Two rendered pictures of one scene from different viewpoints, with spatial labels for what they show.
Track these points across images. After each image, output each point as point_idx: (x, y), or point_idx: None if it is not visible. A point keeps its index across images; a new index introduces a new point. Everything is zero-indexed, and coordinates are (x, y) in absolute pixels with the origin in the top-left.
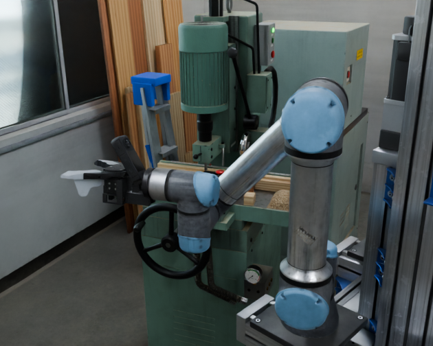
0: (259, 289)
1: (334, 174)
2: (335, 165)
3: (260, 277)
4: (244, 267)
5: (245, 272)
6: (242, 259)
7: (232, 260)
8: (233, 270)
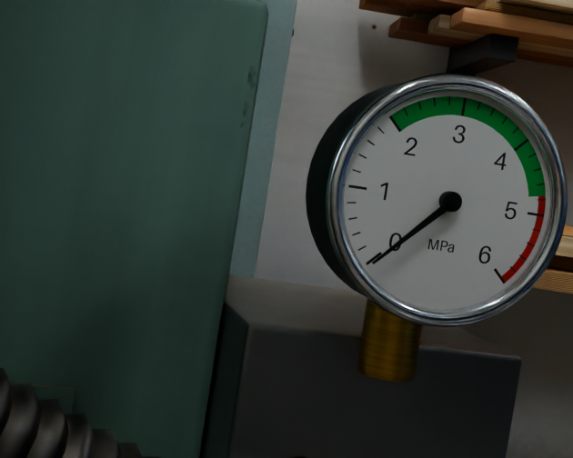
0: (438, 453)
1: (266, 138)
2: (274, 92)
3: (557, 218)
4: (209, 201)
5: (354, 156)
6: (198, 83)
7: (61, 106)
8: (50, 251)
